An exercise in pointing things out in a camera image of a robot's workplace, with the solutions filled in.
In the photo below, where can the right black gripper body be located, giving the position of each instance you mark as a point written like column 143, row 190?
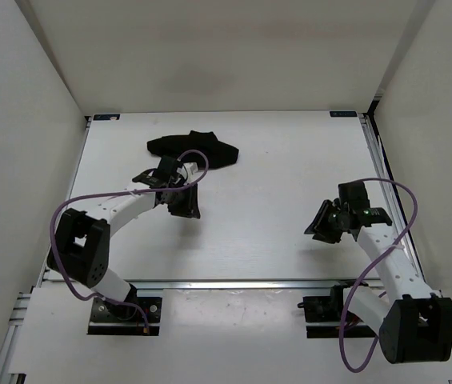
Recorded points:
column 336, row 221

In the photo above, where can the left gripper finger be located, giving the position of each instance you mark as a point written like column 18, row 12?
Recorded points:
column 192, row 199
column 182, row 210

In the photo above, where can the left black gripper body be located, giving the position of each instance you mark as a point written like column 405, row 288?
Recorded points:
column 178, row 196

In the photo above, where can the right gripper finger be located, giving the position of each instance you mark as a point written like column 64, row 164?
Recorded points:
column 333, row 236
column 321, row 222

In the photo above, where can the black skirt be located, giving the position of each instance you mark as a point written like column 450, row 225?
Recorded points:
column 219, row 154

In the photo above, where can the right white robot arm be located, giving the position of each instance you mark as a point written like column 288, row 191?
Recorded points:
column 412, row 321

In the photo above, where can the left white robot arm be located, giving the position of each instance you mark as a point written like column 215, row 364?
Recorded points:
column 81, row 230

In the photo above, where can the left blue corner label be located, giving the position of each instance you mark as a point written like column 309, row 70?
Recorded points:
column 106, row 117

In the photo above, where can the blue corner label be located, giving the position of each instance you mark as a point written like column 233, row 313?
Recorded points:
column 106, row 117
column 343, row 114

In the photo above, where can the right blue corner label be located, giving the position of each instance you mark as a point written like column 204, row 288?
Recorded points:
column 343, row 114

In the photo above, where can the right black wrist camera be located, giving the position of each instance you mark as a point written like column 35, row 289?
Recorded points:
column 353, row 196

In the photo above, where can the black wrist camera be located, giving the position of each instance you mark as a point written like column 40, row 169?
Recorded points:
column 167, row 168
column 353, row 196

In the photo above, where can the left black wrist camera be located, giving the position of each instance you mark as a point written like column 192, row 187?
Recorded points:
column 167, row 168

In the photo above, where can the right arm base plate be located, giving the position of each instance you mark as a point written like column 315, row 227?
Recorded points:
column 322, row 316

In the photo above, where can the right aluminium frame rail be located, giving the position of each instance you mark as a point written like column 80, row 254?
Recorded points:
column 390, row 192

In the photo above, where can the front aluminium rail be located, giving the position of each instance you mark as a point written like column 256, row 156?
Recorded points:
column 257, row 284

